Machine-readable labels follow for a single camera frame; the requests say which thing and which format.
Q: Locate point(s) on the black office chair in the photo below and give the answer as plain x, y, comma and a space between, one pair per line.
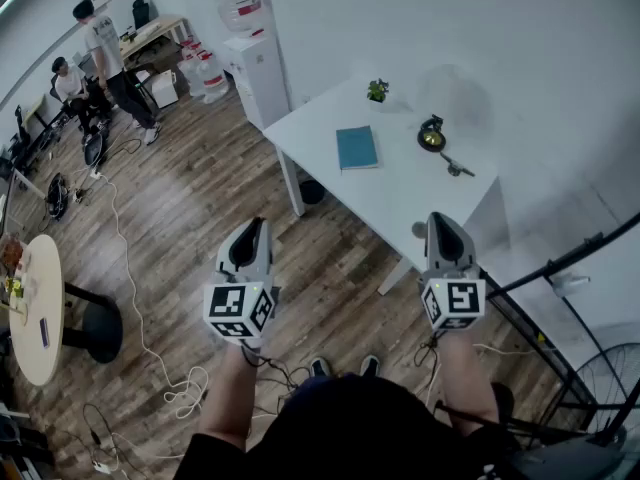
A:
141, 13

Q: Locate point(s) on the person's right shoe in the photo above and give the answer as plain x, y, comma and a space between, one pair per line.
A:
370, 366

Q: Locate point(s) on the black case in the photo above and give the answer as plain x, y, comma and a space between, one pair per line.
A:
565, 460

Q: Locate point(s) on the person's shoe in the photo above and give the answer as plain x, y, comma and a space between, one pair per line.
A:
321, 368
370, 366

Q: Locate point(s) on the white table leg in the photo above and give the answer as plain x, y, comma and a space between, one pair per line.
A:
292, 188
395, 278

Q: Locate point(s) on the white box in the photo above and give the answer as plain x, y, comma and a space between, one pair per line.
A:
165, 89

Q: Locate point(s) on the person's left forearm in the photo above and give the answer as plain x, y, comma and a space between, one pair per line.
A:
227, 398

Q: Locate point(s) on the person's left shoe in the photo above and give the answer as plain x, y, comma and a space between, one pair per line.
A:
321, 368

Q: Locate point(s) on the white water dispenser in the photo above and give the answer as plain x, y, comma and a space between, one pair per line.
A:
260, 83

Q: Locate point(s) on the person's black shirt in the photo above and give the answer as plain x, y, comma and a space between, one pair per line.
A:
350, 433

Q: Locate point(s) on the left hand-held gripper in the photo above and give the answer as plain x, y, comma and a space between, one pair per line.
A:
227, 302

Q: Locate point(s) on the black round object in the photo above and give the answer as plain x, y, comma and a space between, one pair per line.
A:
312, 193

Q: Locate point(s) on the black floor equipment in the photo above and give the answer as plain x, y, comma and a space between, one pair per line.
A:
56, 195

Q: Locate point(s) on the person's right forearm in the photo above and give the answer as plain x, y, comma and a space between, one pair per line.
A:
467, 383

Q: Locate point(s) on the small metal tool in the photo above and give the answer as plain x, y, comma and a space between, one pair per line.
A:
456, 168

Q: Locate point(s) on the light wooden desk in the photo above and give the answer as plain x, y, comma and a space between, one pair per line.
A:
150, 30

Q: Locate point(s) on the large water bottle red label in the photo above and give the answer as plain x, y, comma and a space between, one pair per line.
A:
245, 8

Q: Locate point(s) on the teal book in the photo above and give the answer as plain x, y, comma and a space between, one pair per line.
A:
356, 148

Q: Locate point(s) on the pile of snacks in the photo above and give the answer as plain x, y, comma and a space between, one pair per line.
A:
11, 253

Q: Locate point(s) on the white power adapter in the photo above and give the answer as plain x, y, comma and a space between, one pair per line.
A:
102, 467

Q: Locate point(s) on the water jug red cap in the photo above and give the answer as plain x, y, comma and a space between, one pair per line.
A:
212, 80
189, 68

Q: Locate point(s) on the black stool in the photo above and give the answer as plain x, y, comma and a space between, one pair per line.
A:
102, 328

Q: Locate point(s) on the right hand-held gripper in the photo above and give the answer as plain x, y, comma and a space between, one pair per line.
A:
462, 298

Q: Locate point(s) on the black tripod stand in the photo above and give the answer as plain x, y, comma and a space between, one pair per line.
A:
565, 263

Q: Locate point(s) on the round wooden table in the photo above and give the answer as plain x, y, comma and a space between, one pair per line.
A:
45, 278

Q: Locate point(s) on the dark smartphone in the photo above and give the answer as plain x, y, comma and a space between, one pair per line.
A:
45, 333

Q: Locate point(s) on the potted purple flower plant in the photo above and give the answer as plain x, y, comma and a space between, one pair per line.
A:
377, 90

